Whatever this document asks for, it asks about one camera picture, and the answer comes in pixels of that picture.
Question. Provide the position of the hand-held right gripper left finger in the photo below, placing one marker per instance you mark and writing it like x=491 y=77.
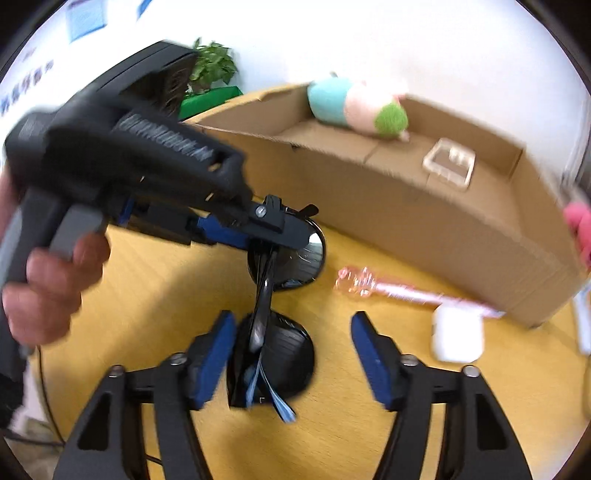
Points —
x=214 y=360

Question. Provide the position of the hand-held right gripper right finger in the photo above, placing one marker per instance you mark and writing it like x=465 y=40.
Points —
x=374 y=360

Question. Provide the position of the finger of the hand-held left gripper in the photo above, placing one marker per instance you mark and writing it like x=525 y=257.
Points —
x=221 y=235

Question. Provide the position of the black sunglasses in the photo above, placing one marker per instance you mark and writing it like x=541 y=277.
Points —
x=286 y=350

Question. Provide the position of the brown cardboard box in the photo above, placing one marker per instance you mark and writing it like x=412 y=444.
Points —
x=415 y=221

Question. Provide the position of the person's left hand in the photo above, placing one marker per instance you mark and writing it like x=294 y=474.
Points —
x=51 y=295

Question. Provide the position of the pink clear plastic wand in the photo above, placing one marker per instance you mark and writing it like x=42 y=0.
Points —
x=360 y=281

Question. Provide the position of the white earbuds case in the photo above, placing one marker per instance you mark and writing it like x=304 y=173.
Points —
x=457 y=332

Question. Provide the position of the green planter box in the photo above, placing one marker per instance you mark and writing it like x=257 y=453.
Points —
x=203 y=101

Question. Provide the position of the green potted plant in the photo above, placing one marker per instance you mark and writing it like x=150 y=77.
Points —
x=212 y=64

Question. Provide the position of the teal pink green plush toy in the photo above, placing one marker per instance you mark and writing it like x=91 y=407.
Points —
x=351 y=108

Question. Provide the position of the white object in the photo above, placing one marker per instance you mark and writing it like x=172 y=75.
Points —
x=585 y=323

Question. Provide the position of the blue wall notice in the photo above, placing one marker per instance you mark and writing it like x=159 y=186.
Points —
x=144 y=7
x=85 y=21

